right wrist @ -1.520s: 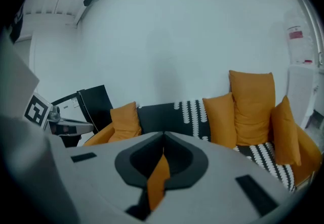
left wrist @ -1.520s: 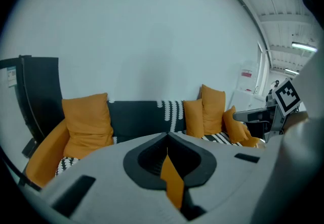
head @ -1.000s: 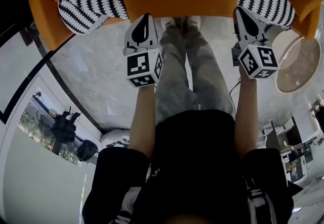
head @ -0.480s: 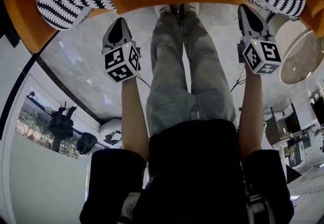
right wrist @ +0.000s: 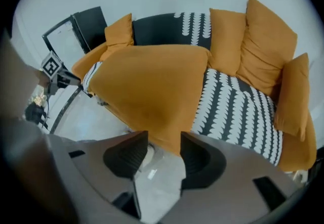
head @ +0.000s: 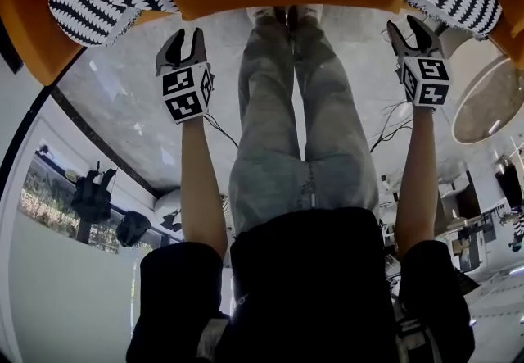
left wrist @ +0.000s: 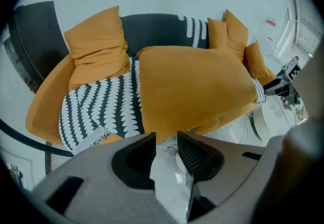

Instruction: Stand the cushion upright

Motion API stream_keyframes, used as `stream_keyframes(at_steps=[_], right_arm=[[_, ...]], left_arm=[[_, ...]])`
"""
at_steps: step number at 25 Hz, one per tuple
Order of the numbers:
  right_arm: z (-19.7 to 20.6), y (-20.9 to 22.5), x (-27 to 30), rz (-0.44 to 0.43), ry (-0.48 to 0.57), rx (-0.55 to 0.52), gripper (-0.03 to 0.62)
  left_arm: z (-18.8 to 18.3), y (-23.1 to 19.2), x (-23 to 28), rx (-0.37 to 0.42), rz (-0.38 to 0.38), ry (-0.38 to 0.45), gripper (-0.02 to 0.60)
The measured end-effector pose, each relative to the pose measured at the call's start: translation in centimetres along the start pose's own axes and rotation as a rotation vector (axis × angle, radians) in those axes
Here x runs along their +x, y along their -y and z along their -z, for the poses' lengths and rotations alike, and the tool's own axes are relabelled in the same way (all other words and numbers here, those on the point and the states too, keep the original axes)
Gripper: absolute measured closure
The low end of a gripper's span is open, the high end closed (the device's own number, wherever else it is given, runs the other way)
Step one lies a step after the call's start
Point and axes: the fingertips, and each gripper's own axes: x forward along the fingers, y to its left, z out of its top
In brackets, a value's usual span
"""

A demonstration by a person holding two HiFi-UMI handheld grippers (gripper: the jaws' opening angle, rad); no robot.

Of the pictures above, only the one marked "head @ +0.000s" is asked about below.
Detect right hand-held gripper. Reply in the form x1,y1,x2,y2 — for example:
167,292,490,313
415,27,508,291
386,15,452,109

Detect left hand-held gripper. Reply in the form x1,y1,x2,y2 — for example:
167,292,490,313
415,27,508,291
154,27,215,125

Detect person's right forearm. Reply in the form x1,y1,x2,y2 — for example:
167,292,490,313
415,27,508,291
394,105,437,258

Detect person's left forearm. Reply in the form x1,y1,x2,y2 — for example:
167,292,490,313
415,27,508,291
179,114,228,260

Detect person's left white shoe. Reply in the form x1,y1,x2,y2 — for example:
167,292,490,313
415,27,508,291
246,5,276,25

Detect person's white shoe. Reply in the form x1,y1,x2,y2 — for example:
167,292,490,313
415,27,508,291
295,3,324,21
246,5,276,25

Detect round glass-top side table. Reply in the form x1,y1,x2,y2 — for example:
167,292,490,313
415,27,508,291
440,25,524,145

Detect person's right white shoe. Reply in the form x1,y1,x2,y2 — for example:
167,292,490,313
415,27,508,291
295,3,324,21

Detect person's blue jeans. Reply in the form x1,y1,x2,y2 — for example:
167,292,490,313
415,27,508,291
228,15,380,238

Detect white rounded device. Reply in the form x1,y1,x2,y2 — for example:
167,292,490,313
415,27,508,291
154,188,184,234

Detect orange sofa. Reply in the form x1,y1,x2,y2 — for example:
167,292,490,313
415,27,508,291
0,0,524,87

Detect black backpack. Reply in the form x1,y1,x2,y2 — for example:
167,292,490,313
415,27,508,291
71,161,119,224

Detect black cabinet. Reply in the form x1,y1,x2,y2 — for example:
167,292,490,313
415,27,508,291
0,19,25,75

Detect large glass window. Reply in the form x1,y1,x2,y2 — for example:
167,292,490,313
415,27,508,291
18,147,183,256

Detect person's black shirt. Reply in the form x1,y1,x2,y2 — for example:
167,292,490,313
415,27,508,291
125,206,476,363

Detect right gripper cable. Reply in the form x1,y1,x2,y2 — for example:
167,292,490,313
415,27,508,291
369,101,415,154

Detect grey harness strap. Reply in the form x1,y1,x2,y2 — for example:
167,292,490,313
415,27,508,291
196,314,230,363
391,295,441,363

